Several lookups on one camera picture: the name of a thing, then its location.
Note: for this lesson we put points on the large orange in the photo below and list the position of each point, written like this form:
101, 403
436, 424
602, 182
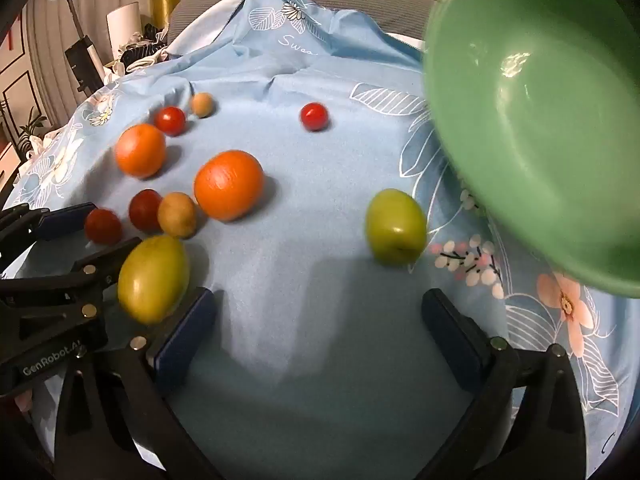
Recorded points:
228, 185

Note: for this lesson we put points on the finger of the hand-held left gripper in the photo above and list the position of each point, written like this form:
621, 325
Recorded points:
100, 262
65, 220

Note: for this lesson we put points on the small orange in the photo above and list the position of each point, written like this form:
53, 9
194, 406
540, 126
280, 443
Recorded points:
140, 150

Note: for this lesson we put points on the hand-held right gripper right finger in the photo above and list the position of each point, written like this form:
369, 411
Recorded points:
447, 342

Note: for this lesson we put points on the small brown round fruit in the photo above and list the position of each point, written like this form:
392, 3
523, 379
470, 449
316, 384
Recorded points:
202, 105

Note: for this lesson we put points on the blue floral bedsheet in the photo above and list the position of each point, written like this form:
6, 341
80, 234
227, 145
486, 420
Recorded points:
310, 285

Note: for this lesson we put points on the stick vacuum cleaner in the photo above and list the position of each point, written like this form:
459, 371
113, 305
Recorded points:
82, 65

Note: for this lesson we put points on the green plastic bowl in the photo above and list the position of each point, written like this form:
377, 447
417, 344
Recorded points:
525, 135

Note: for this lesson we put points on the red wall ornament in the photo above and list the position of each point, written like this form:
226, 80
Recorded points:
14, 35

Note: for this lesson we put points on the black and white clothes pile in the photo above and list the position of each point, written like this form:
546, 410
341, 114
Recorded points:
142, 52

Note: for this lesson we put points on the green potted plant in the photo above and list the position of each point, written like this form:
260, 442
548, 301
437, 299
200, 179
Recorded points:
27, 132

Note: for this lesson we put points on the large brown round fruit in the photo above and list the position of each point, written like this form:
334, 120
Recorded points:
176, 215

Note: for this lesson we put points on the red cherry tomato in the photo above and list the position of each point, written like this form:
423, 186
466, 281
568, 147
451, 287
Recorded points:
103, 226
144, 207
314, 116
170, 120

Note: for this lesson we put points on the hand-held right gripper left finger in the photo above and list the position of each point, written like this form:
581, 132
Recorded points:
185, 342

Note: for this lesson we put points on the green round fruit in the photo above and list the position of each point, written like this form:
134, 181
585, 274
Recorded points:
396, 227
152, 280

